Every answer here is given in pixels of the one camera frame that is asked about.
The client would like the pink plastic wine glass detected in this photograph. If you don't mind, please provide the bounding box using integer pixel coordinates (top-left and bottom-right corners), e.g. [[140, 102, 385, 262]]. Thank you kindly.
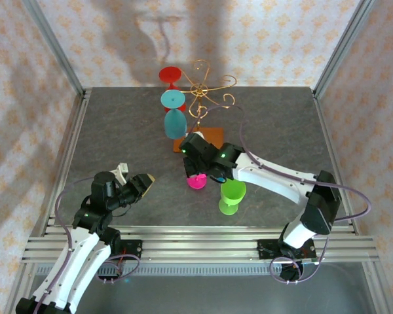
[[187, 173, 208, 191]]

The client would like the green plastic wine glass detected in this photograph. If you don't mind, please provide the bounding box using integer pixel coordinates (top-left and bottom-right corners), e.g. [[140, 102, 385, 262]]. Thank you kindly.
[[218, 181, 247, 216]]

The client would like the light blue plastic wine glass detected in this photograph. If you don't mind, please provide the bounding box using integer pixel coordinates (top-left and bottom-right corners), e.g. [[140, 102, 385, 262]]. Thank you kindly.
[[160, 90, 188, 140]]

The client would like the red plastic wine glass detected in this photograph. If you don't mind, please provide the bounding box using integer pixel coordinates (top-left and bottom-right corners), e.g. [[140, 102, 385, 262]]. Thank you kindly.
[[159, 66, 187, 114]]

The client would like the aluminium side rail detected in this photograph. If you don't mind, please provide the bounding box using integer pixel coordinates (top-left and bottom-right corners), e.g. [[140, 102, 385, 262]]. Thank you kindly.
[[312, 87, 361, 236], [41, 87, 93, 236]]

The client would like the gold wire wine glass rack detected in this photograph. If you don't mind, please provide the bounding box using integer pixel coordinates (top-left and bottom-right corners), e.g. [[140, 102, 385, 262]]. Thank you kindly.
[[173, 59, 237, 154]]

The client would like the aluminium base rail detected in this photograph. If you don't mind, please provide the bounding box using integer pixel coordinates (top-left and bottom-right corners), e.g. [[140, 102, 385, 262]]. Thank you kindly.
[[21, 224, 381, 264]]

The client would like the purple cable loop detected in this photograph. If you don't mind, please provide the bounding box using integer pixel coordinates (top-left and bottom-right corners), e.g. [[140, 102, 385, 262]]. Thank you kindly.
[[94, 254, 140, 285], [270, 256, 319, 285]]

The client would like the grey slotted cable duct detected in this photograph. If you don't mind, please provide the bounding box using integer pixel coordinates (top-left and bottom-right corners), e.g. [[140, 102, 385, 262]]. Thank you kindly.
[[32, 263, 371, 277]]

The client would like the aluminium frame post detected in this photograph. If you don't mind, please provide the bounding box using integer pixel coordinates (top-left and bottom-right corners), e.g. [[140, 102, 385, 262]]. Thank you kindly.
[[22, 0, 86, 96], [313, 0, 378, 97]]

